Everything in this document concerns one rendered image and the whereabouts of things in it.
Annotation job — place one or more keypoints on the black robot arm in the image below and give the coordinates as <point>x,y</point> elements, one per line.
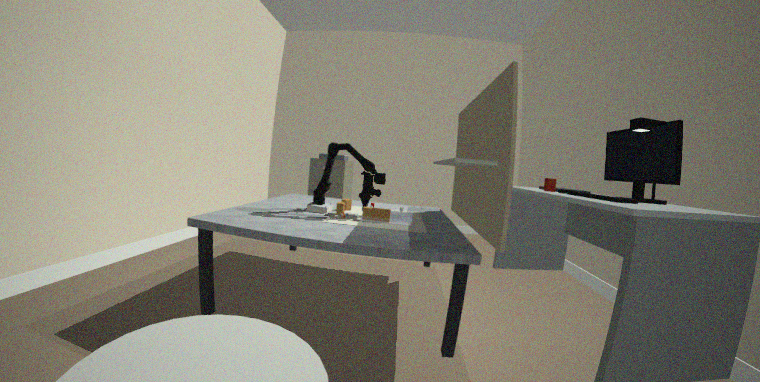
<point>324,184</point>

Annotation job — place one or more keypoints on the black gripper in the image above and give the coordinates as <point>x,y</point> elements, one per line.
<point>364,195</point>

